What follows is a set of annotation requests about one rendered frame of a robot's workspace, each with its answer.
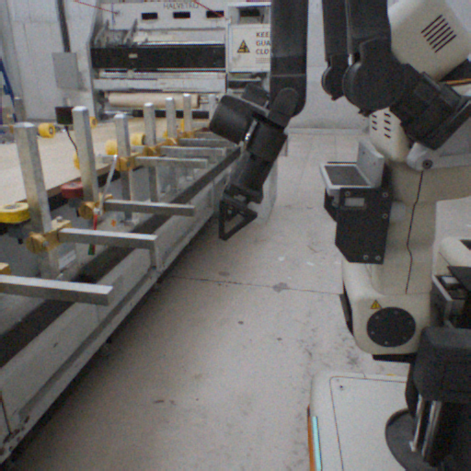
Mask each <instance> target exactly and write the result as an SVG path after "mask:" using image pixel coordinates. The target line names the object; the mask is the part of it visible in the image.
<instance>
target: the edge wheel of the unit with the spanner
mask: <svg viewBox="0 0 471 471"><path fill-rule="evenodd" d="M62 193H63V196H64V197H65V198H71V199H73V200H78V199H80V198H81V197H85V196H83V189H82V183H80V182H76V183H67V184H64V185H62Z"/></svg>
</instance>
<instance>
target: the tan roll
mask: <svg viewBox="0 0 471 471"><path fill-rule="evenodd" d="M184 95H185V94H166V93H110V95H109V98H100V101H106V102H109V104H110V105H111V106H112V107H113V108H143V107H144V104H146V102H151V104H153V105H155V109H165V108H166V104H165V99H166V98H174V99H175V108H176V109H184V104H183V96H184ZM190 95H191V108H192V109H199V108H200V107H201V104H209V99H208V98H199V94H190Z"/></svg>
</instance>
